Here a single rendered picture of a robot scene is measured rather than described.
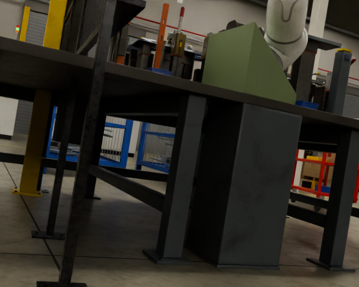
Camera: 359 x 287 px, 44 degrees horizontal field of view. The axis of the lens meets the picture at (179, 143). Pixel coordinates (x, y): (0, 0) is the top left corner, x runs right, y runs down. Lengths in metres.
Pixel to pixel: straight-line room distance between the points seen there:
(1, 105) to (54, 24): 7.26
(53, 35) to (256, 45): 1.51
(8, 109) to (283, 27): 8.67
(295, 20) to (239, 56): 0.26
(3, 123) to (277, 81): 8.65
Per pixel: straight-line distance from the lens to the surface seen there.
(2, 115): 10.16
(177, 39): 2.47
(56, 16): 3.00
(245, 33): 1.90
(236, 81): 1.86
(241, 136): 1.79
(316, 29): 7.12
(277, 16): 1.89
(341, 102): 2.75
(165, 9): 2.52
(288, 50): 2.00
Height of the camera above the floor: 0.45
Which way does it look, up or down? level
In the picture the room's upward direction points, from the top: 9 degrees clockwise
